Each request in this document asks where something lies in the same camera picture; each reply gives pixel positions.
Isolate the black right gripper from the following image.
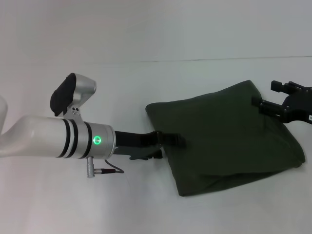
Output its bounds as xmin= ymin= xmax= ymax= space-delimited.
xmin=252 ymin=80 xmax=312 ymax=124

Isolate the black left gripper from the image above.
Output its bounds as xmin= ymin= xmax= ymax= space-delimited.
xmin=114 ymin=130 xmax=188 ymax=161

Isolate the dark green FREE t-shirt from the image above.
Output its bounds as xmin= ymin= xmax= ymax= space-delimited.
xmin=145 ymin=79 xmax=307 ymax=198

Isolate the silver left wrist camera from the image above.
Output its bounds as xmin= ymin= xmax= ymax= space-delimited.
xmin=49 ymin=72 xmax=98 ymax=122

